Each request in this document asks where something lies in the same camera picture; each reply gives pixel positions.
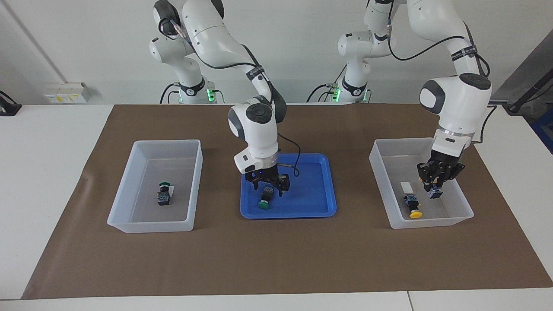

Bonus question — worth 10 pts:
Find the blue crate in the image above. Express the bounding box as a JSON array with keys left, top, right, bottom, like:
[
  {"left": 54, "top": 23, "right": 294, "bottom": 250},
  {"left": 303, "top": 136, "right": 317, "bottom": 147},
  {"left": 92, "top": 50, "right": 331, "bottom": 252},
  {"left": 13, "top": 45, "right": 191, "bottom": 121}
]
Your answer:
[{"left": 531, "top": 108, "right": 553, "bottom": 154}]

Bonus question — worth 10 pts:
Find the white wall cable duct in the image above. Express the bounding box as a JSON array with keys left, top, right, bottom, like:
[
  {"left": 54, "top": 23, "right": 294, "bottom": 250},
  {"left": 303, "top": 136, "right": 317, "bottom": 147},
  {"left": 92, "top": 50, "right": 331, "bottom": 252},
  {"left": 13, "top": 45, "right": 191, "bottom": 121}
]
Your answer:
[{"left": 4, "top": 0, "right": 69, "bottom": 85}]

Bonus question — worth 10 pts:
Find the green push button switch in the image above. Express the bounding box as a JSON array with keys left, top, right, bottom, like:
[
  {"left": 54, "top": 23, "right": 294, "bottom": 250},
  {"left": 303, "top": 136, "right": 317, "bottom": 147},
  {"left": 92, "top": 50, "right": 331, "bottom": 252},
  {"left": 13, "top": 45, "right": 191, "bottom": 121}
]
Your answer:
[
  {"left": 156, "top": 181, "right": 174, "bottom": 206},
  {"left": 258, "top": 186, "right": 276, "bottom": 210}
]

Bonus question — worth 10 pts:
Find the blue plastic tray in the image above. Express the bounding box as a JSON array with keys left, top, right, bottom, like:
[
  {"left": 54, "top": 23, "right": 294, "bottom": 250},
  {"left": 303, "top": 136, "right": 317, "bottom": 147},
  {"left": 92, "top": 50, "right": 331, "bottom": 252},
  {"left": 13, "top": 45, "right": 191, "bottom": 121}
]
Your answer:
[{"left": 240, "top": 153, "right": 337, "bottom": 219}]

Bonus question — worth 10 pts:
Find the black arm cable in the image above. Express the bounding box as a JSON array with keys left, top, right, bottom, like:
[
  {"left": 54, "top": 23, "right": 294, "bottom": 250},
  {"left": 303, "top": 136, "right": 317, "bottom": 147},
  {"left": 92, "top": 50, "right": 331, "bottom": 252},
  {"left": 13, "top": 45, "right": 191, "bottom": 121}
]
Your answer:
[
  {"left": 387, "top": 17, "right": 497, "bottom": 143},
  {"left": 158, "top": 17, "right": 302, "bottom": 178}
]

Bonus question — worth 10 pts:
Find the black pole stand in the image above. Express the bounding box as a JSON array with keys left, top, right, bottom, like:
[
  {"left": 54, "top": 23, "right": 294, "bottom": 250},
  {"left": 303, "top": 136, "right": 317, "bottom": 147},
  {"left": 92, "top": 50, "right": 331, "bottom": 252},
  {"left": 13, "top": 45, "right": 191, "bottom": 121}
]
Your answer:
[{"left": 503, "top": 73, "right": 553, "bottom": 114}]

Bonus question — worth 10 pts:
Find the black base cable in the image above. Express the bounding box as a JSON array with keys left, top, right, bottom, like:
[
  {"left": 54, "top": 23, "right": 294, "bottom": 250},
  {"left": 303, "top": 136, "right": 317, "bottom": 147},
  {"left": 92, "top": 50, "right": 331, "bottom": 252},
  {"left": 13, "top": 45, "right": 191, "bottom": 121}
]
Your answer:
[
  {"left": 159, "top": 83, "right": 178, "bottom": 105},
  {"left": 306, "top": 64, "right": 346, "bottom": 103}
]

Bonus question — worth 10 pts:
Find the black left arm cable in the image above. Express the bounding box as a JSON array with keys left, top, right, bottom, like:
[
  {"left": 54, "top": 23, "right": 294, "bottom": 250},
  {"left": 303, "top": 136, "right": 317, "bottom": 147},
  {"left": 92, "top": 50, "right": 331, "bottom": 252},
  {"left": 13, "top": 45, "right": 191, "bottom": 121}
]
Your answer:
[{"left": 387, "top": 17, "right": 497, "bottom": 143}]

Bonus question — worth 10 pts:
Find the translucent white plastic box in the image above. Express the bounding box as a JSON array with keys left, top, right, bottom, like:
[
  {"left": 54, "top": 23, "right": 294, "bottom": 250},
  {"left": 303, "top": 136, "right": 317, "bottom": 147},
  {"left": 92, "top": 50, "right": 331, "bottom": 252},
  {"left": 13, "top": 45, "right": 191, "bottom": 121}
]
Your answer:
[
  {"left": 107, "top": 139, "right": 203, "bottom": 234},
  {"left": 369, "top": 138, "right": 474, "bottom": 230}
]

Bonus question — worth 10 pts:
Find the black clamp mount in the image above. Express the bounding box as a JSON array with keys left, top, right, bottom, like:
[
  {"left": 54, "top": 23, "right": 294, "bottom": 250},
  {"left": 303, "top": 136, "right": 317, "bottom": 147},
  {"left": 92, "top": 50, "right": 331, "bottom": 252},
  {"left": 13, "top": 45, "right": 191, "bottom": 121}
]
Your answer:
[{"left": 0, "top": 91, "right": 22, "bottom": 116}]

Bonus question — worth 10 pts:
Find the white wall socket box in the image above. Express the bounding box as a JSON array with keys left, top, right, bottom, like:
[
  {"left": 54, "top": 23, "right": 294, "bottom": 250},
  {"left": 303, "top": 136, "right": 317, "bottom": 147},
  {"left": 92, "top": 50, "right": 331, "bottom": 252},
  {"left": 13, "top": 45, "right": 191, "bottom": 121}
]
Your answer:
[{"left": 43, "top": 82, "right": 92, "bottom": 104}]

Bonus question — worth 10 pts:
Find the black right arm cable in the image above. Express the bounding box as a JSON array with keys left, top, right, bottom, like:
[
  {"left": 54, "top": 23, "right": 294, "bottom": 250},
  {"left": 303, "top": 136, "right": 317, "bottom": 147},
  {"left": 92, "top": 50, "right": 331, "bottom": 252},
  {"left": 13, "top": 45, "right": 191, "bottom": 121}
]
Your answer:
[{"left": 158, "top": 17, "right": 302, "bottom": 178}]

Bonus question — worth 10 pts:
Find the brown paper table mat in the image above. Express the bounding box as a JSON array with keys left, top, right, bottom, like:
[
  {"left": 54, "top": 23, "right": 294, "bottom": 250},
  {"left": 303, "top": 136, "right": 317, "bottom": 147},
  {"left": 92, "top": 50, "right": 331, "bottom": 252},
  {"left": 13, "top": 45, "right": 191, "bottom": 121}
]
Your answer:
[{"left": 22, "top": 104, "right": 553, "bottom": 300}]

